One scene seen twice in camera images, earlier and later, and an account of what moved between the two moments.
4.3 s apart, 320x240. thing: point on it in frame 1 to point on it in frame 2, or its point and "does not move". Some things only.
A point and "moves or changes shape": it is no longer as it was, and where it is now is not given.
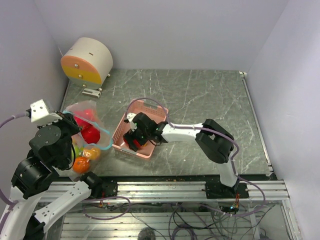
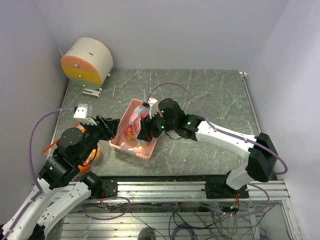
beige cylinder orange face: [87, 62] does not move
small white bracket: [91, 92] does not move
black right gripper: [129, 138] to [145, 132]
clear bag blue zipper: [105, 140] moves or changes shape
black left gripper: [70, 121] to [112, 124]
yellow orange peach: [92, 153] does not move
